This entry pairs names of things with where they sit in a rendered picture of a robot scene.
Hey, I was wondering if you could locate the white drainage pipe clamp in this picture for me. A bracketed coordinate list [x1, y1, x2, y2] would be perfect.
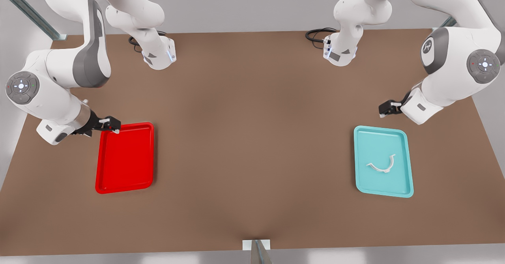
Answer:
[367, 154, 396, 174]

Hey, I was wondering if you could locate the red plastic tray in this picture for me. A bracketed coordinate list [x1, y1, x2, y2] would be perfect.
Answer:
[95, 122, 155, 194]

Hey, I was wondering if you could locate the light blue plastic tray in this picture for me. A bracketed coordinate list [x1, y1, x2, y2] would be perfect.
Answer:
[353, 125, 414, 198]

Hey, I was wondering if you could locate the black cable loop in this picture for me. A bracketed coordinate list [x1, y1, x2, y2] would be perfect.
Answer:
[305, 28, 338, 50]
[129, 30, 168, 53]

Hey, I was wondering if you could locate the silver frame post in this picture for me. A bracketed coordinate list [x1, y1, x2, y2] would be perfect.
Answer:
[439, 0, 500, 28]
[0, 0, 67, 41]
[242, 239, 272, 264]

